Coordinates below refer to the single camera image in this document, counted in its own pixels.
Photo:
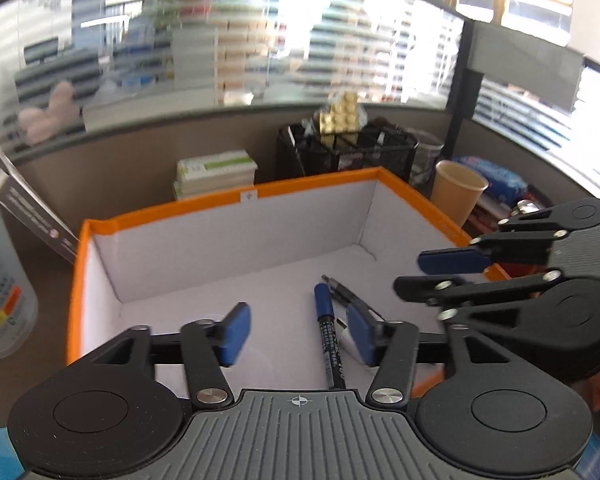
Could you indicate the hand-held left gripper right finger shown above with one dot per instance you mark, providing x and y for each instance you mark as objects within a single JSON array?
[{"x": 362, "y": 336}]

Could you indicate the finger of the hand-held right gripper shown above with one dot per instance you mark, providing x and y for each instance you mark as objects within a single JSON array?
[
  {"x": 420, "y": 289},
  {"x": 450, "y": 261}
]

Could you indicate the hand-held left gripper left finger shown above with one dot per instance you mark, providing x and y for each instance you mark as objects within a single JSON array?
[{"x": 234, "y": 334}]

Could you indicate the small white item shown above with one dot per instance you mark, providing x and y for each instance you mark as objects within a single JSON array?
[{"x": 347, "y": 345}]

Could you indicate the blue marker pen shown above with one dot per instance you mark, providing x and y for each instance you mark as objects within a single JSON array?
[{"x": 327, "y": 330}]

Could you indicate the black pen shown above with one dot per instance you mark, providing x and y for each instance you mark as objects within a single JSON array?
[{"x": 345, "y": 292}]

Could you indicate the orange cardboard box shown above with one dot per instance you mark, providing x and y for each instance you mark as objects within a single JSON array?
[{"x": 230, "y": 260}]

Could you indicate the brown paper cup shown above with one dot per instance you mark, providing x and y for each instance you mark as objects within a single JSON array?
[{"x": 455, "y": 195}]

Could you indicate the blue packet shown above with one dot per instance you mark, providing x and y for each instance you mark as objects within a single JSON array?
[{"x": 500, "y": 180}]

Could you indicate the black mesh desk organizer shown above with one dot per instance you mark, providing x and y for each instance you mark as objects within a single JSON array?
[{"x": 380, "y": 155}]

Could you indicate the gold blister pack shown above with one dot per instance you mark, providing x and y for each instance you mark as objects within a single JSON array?
[{"x": 339, "y": 112}]

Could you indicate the dark grey panel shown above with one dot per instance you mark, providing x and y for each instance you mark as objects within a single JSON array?
[{"x": 525, "y": 60}]

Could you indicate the grey cardboard carton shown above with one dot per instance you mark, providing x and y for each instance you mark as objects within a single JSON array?
[{"x": 25, "y": 200}]

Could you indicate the pink plush toy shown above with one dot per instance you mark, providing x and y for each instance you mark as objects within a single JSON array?
[{"x": 47, "y": 115}]

